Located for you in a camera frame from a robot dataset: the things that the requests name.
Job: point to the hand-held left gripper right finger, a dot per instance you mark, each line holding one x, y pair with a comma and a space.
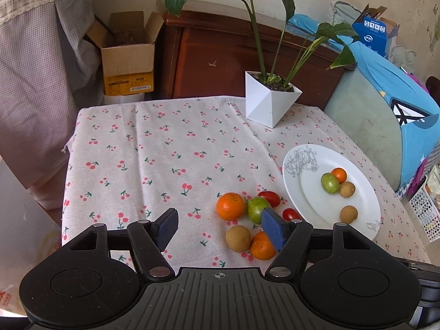
271, 228

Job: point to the cherry print tablecloth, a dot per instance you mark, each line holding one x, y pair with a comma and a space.
165, 165

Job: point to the white plate with rose drawing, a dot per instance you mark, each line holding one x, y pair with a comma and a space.
309, 185

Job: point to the grey-green chair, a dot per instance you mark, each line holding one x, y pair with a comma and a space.
371, 123

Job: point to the brown wooden cabinet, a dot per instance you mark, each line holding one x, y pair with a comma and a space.
213, 58

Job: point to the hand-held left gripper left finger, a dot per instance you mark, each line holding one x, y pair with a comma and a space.
166, 228

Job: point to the grey checkered curtain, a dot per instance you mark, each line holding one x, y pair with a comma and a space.
37, 68

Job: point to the brown longan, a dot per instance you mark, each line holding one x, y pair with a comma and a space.
238, 238
347, 189
349, 214

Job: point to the white angular plant pot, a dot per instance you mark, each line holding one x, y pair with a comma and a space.
264, 103

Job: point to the large orange tangerine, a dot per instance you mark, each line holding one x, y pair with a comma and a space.
231, 207

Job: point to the white plastic bag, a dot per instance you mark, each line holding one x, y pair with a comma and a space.
8, 299

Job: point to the grey pillow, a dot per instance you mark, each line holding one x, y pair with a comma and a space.
340, 12

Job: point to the blue printed cloth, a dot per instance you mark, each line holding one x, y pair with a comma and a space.
388, 79

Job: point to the blue and white carton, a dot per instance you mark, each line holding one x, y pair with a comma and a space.
374, 32

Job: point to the open cardboard box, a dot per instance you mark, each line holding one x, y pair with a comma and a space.
127, 62

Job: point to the small red cherry tomato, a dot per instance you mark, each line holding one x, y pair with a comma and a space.
291, 214

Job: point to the green round fruit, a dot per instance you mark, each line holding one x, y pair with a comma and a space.
329, 183
255, 210

